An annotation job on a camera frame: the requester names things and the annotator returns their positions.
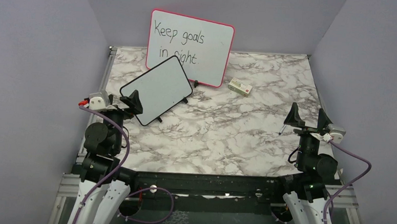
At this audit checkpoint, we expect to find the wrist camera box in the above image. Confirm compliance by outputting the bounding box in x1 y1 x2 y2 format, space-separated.
89 90 111 111
323 124 346 144

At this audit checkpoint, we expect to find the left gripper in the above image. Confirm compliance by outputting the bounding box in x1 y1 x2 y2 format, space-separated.
99 88 144 154

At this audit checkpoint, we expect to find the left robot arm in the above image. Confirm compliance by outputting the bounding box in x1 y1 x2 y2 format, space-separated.
67 90 143 224

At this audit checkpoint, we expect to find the black framed small whiteboard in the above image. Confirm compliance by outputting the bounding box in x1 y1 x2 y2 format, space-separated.
119 56 193 126

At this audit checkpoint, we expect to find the white eraser box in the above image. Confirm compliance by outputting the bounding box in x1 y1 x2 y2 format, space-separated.
227 77 253 97

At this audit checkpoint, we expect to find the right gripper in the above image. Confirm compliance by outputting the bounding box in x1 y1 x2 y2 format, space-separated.
282 101 335 170

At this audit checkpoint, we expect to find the pink framed whiteboard with writing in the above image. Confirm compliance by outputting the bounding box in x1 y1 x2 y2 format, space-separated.
145 9 236 88

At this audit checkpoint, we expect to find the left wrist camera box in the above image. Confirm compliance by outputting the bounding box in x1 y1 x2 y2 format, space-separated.
89 90 111 111

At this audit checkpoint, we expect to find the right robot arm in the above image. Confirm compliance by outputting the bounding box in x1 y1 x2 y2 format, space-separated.
273 102 346 224

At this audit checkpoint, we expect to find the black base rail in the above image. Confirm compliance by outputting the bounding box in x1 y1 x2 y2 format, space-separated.
71 164 345 222

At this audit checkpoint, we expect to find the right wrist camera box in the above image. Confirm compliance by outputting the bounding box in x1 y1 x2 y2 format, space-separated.
323 124 346 144

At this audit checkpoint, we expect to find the whiteboard marker pen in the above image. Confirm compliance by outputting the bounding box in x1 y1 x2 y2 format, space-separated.
279 125 286 135

